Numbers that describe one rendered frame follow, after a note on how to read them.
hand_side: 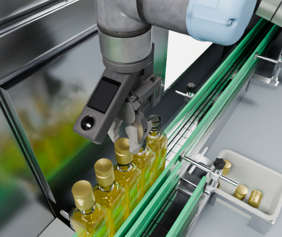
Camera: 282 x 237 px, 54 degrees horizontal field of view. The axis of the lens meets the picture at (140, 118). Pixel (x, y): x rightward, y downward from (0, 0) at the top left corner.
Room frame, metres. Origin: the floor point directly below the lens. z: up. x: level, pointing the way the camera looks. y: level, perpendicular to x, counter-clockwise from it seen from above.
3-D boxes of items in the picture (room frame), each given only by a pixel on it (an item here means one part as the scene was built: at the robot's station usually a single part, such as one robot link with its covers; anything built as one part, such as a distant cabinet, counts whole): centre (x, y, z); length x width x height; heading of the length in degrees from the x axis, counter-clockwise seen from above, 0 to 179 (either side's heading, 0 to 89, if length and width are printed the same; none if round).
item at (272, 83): (0.95, -0.55, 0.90); 0.17 x 0.05 x 0.23; 55
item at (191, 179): (0.44, -0.16, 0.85); 0.09 x 0.04 x 0.07; 55
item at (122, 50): (0.36, 0.02, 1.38); 0.08 x 0.08 x 0.05
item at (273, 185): (0.47, -0.33, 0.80); 0.22 x 0.17 x 0.09; 55
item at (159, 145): (0.44, -0.03, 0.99); 0.06 x 0.06 x 0.21; 56
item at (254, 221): (0.48, -0.31, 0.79); 0.27 x 0.17 x 0.08; 55
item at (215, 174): (0.43, -0.18, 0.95); 0.17 x 0.03 x 0.12; 55
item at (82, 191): (0.25, 0.10, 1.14); 0.04 x 0.04 x 0.04
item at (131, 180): (0.34, 0.03, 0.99); 0.06 x 0.06 x 0.21; 55
